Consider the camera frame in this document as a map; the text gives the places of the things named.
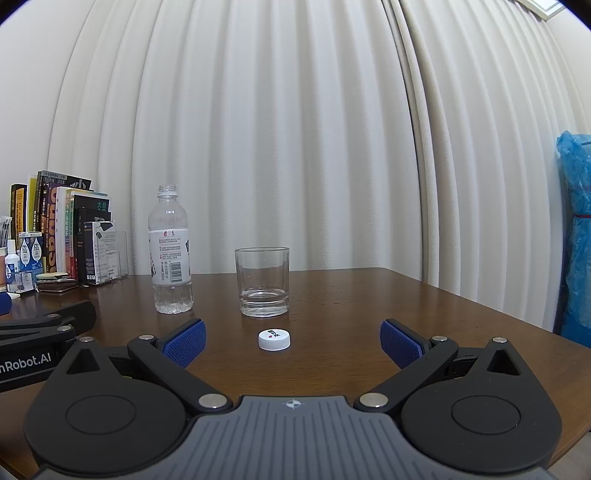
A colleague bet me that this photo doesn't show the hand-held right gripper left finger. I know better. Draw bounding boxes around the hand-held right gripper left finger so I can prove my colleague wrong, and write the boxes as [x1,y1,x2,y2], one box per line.
[48,318,234,416]

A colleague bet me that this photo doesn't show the small white bottle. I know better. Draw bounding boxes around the small white bottle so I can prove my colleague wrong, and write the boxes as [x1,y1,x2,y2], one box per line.
[4,247,23,284]

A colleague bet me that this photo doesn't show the row of books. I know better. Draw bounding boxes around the row of books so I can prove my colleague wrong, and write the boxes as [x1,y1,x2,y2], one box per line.
[10,170,112,284]

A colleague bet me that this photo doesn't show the white bottle cap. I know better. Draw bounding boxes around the white bottle cap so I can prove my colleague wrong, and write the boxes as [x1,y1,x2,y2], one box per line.
[257,328,293,352]

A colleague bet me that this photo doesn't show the blue plastic bag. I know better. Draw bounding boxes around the blue plastic bag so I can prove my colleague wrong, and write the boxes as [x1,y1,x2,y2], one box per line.
[554,130,591,349]

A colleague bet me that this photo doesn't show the blue white eye drop box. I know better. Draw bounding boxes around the blue white eye drop box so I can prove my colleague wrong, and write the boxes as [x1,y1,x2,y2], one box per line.
[17,232,46,274]

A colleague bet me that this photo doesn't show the white product box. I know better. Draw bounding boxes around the white product box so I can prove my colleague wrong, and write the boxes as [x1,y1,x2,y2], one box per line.
[85,220,116,286]

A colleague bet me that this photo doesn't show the clear drinking glass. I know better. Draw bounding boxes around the clear drinking glass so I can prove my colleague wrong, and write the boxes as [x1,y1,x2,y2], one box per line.
[235,247,291,318]

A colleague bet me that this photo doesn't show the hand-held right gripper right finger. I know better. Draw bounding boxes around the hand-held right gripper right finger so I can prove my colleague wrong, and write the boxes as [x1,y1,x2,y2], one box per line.
[353,318,540,416]

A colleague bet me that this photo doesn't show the white framed panel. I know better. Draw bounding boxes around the white framed panel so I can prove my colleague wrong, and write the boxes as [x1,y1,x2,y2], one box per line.
[519,0,566,21]

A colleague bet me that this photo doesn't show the clear plastic bottle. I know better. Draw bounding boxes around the clear plastic bottle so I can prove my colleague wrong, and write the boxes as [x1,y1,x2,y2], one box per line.
[148,185,194,315]

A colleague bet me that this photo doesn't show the white curtain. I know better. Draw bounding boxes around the white curtain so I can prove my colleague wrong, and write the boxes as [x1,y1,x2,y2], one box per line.
[46,0,591,333]

